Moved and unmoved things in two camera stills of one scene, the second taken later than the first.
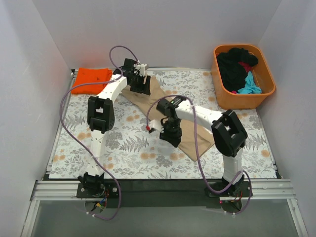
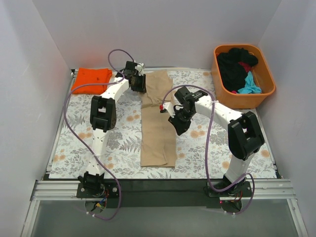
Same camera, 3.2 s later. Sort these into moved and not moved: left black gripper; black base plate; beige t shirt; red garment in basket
Moved: beige t shirt
Not moved: red garment in basket; black base plate; left black gripper
